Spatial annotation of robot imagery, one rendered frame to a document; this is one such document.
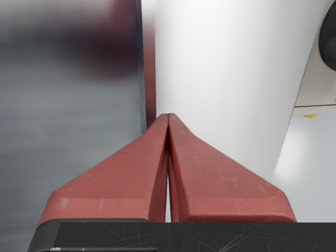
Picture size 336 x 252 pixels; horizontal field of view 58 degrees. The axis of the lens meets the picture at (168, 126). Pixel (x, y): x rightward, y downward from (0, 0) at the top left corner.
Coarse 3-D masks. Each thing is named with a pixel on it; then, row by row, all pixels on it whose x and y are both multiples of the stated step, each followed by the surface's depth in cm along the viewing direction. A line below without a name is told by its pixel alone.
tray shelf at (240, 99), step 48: (192, 0) 13; (240, 0) 13; (288, 0) 14; (192, 48) 14; (240, 48) 14; (288, 48) 15; (192, 96) 16; (240, 96) 16; (288, 96) 17; (240, 144) 18
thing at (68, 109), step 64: (0, 0) 11; (64, 0) 12; (128, 0) 12; (0, 64) 13; (64, 64) 13; (128, 64) 14; (0, 128) 15; (64, 128) 15; (128, 128) 16; (0, 192) 17
